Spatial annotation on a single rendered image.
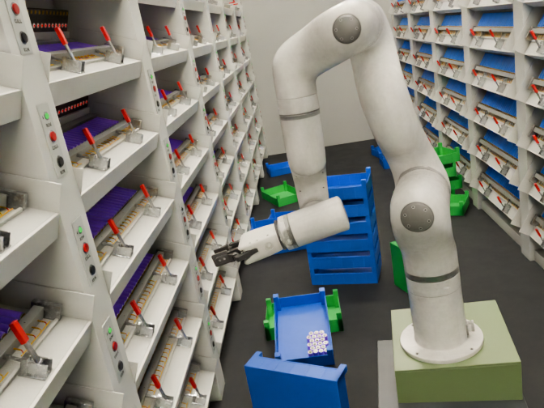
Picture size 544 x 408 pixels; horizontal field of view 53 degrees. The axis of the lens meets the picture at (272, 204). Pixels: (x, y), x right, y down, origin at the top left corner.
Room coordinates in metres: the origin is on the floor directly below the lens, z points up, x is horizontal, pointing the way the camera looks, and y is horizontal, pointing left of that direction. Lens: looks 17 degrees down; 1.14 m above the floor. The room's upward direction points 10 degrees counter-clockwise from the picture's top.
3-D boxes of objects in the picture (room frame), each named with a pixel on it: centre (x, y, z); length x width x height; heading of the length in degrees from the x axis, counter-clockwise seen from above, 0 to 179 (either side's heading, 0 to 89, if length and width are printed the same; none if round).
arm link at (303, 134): (1.26, -0.10, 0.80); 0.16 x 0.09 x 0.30; 175
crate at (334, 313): (1.97, -0.05, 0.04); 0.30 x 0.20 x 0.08; 85
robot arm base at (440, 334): (1.13, -0.34, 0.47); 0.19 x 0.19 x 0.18
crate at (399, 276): (2.02, -0.55, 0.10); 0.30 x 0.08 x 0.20; 17
